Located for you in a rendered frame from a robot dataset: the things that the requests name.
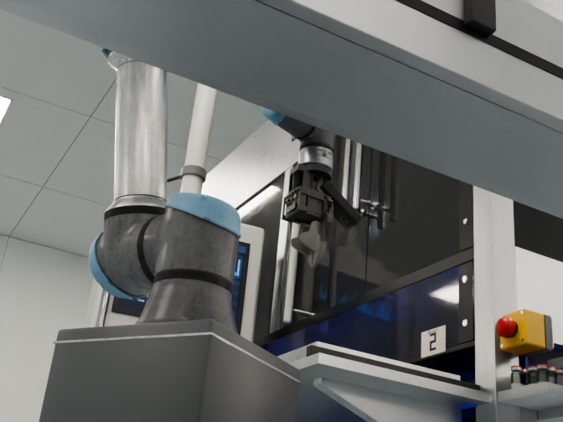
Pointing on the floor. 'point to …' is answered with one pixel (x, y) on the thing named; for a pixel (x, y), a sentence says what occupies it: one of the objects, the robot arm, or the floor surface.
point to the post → (493, 300)
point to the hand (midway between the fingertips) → (317, 262)
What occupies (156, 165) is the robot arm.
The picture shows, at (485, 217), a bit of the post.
